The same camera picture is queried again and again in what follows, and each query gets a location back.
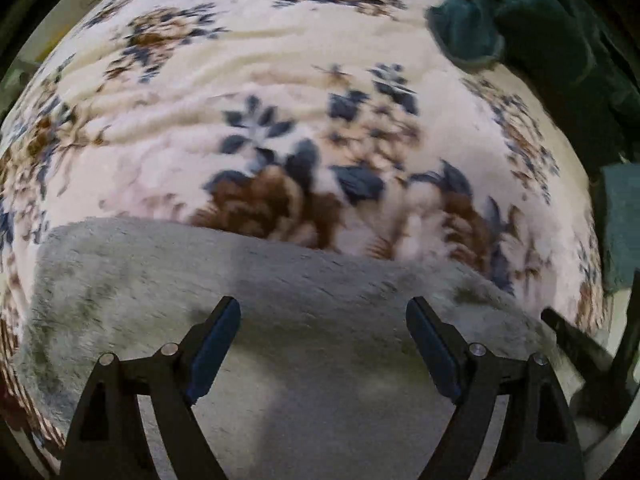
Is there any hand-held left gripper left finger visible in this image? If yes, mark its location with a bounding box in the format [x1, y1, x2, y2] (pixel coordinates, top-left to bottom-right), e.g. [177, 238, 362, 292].
[59, 296, 242, 480]

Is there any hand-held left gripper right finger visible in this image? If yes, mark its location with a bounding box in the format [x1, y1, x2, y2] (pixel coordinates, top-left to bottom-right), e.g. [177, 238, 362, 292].
[405, 296, 587, 480]

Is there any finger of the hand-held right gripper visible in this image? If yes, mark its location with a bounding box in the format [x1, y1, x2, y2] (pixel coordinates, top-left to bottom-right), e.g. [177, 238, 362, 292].
[541, 269, 640, 428]

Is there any grey fluffy towel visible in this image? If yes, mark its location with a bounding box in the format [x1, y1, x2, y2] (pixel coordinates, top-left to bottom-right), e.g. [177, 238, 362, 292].
[14, 216, 613, 480]

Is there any floral printed blanket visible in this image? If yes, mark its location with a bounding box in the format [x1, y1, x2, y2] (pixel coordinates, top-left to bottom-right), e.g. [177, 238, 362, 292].
[0, 0, 608, 476]

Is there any dark green cloth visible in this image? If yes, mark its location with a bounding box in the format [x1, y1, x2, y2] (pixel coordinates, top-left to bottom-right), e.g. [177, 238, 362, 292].
[425, 0, 640, 293]

